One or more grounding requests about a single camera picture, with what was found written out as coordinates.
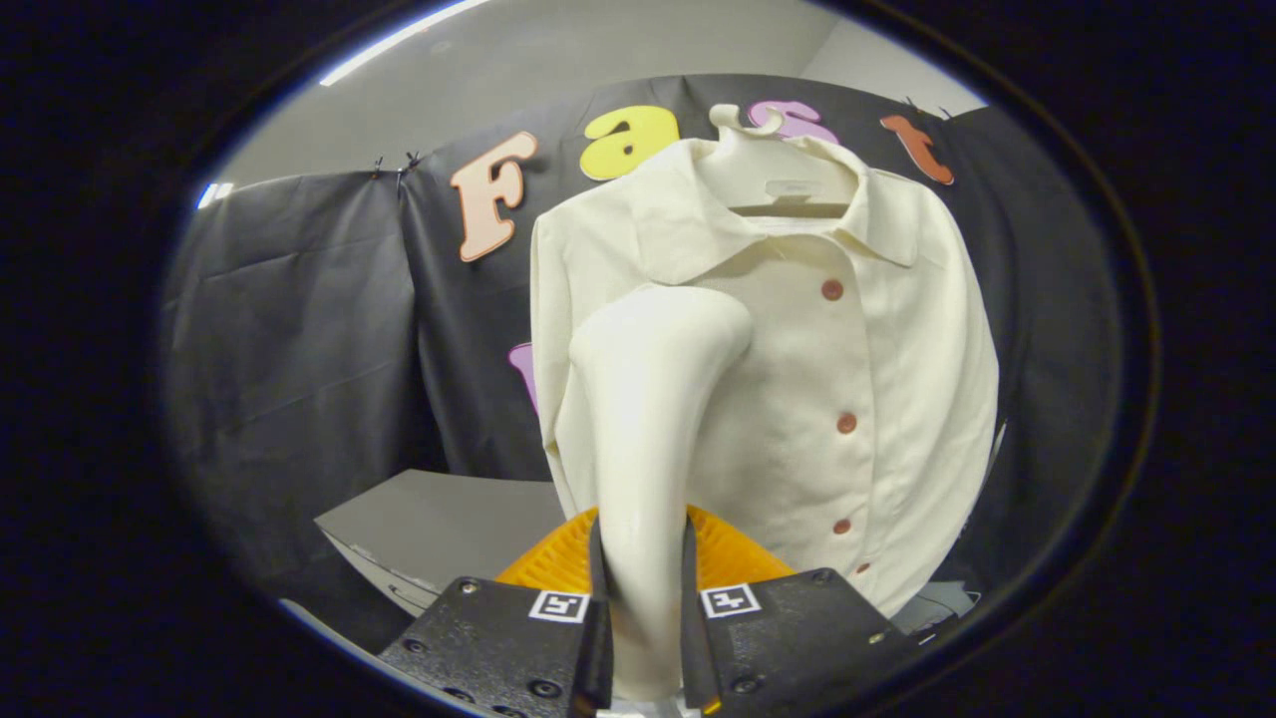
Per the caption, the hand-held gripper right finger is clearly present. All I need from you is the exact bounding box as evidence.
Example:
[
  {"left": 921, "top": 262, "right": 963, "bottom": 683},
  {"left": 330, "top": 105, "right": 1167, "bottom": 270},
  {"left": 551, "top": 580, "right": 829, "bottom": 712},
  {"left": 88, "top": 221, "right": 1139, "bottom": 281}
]
[{"left": 681, "top": 504, "right": 918, "bottom": 717}]

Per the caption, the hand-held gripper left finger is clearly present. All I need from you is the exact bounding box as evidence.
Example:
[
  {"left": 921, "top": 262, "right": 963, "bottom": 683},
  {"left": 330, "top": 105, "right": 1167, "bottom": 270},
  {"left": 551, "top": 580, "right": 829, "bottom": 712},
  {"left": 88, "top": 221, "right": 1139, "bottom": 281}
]
[{"left": 377, "top": 507, "right": 614, "bottom": 718}]

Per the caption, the cream garment steamer head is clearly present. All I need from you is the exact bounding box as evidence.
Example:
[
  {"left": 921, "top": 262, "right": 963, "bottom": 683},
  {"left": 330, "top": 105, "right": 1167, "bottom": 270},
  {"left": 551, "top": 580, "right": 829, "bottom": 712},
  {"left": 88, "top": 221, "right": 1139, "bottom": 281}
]
[{"left": 566, "top": 284, "right": 756, "bottom": 702}]

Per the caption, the cream button shirt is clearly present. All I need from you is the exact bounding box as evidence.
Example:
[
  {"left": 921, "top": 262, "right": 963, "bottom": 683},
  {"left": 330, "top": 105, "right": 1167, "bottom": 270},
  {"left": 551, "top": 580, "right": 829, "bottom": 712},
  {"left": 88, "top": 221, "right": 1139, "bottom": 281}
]
[{"left": 528, "top": 135, "right": 1001, "bottom": 619}]

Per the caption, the white clothes hanger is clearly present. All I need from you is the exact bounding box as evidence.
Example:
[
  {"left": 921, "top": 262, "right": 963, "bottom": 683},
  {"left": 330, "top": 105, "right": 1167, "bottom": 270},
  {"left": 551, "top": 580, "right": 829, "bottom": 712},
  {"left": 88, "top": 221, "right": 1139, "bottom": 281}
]
[{"left": 708, "top": 103, "right": 860, "bottom": 218}]

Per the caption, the grey cabinet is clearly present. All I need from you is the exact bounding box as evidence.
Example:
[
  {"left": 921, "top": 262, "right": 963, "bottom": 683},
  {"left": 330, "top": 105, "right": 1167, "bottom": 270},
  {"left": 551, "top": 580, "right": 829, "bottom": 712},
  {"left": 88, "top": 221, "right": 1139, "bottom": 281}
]
[{"left": 314, "top": 469, "right": 569, "bottom": 619}]

